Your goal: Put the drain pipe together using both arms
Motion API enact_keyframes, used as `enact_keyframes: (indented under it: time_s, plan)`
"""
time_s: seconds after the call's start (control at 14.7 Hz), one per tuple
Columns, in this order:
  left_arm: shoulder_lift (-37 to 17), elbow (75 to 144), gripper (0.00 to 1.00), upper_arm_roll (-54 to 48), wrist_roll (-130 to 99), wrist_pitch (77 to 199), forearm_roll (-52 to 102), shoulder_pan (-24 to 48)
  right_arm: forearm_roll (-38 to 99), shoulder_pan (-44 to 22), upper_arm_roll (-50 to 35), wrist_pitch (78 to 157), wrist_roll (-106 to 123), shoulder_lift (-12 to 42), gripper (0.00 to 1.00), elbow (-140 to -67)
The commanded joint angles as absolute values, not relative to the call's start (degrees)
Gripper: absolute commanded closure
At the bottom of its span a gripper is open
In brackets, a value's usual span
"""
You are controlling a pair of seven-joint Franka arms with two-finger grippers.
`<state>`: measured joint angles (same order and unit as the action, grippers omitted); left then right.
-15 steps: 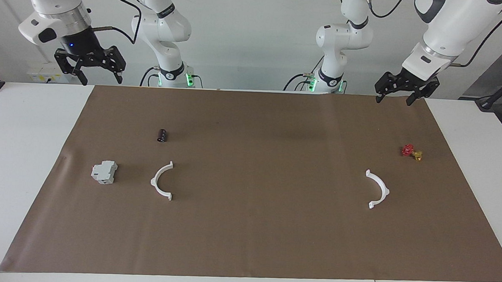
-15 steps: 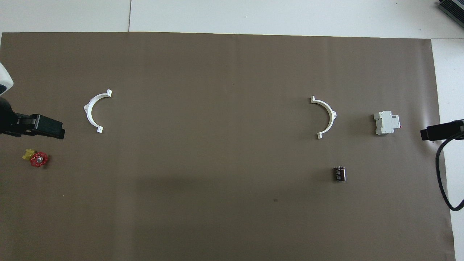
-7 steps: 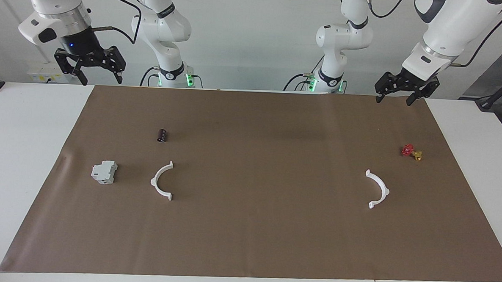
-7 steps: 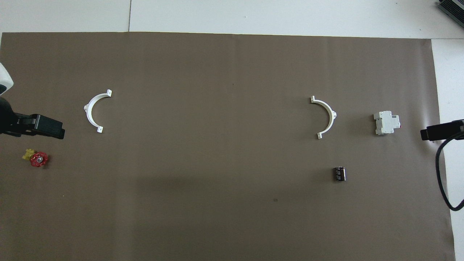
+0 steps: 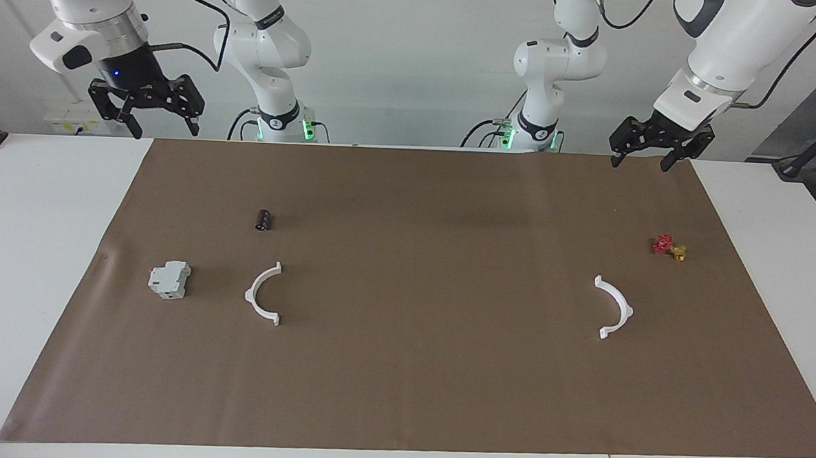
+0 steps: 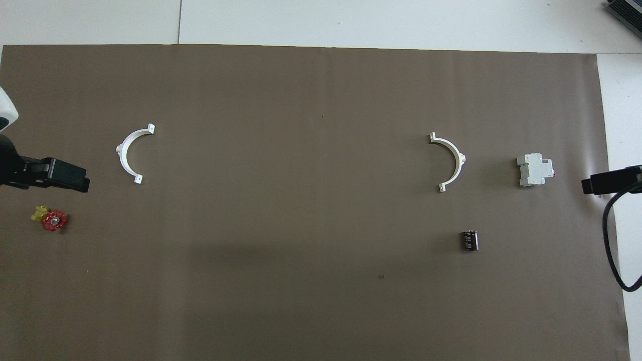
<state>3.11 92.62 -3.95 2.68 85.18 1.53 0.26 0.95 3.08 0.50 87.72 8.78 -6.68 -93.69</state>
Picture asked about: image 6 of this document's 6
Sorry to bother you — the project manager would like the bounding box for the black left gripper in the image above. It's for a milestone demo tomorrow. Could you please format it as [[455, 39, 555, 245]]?
[[15, 157, 91, 193]]

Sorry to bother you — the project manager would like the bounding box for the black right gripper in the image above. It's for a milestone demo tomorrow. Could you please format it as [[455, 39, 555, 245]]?
[[582, 164, 642, 195]]

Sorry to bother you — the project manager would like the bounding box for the white half pipe clamp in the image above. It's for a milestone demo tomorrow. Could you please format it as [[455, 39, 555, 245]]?
[[429, 132, 467, 194], [116, 123, 155, 185]]

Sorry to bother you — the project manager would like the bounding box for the white circuit breaker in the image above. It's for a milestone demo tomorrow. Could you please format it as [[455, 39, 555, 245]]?
[[517, 153, 555, 188]]

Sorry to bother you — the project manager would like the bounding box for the grey ribbed metal device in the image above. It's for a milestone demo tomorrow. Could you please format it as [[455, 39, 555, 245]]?
[[604, 0, 642, 25]]

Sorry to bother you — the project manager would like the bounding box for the brown paper table mat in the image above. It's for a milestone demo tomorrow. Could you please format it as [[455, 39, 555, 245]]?
[[0, 44, 631, 361]]

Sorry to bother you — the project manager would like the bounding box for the red handle brass valve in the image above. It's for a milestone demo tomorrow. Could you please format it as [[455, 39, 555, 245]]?
[[31, 205, 67, 232]]

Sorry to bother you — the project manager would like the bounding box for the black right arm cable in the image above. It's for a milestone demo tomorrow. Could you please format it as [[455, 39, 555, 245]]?
[[603, 182, 642, 293]]

